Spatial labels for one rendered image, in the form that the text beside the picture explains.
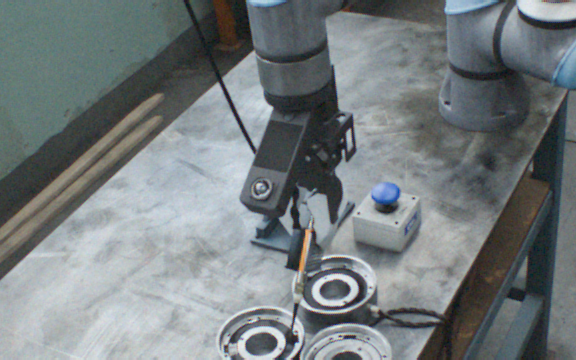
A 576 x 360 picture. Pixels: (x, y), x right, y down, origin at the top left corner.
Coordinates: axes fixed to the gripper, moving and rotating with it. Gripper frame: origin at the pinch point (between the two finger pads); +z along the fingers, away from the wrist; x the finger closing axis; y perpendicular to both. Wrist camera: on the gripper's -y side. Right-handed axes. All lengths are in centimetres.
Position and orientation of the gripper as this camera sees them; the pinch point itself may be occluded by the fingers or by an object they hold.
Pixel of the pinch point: (308, 240)
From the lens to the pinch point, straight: 101.9
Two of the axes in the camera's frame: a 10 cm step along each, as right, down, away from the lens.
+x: -8.6, -2.1, 4.7
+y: 4.9, -5.7, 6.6
